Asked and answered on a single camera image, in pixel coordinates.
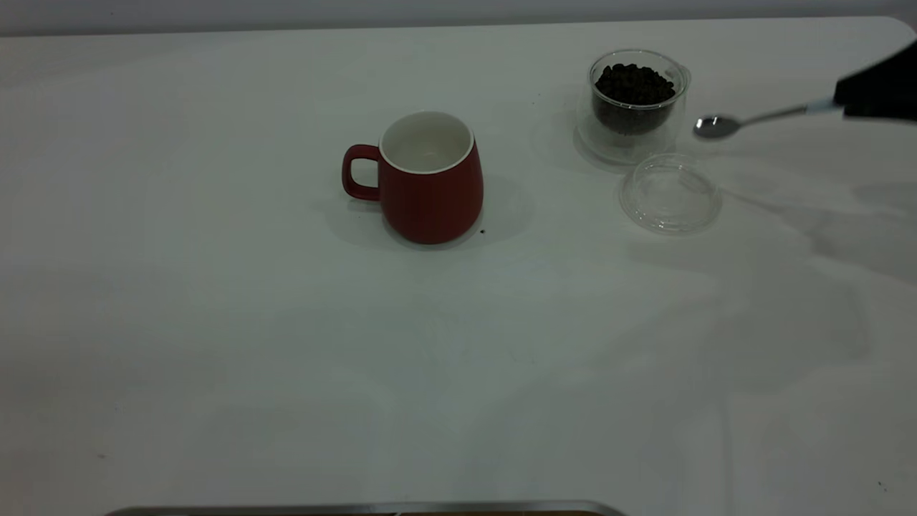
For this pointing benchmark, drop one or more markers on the clear glass cup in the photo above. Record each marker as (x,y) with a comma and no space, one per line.
(630,147)

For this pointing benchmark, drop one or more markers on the red ceramic mug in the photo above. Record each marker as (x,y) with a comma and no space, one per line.
(430,204)

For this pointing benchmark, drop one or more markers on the clear round glass lid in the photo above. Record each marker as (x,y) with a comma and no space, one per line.
(670,208)

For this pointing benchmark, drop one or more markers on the dark coffee beans pile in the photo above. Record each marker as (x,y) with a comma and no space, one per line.
(634,89)

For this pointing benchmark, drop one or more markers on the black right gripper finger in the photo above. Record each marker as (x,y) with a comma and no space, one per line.
(885,82)
(888,113)

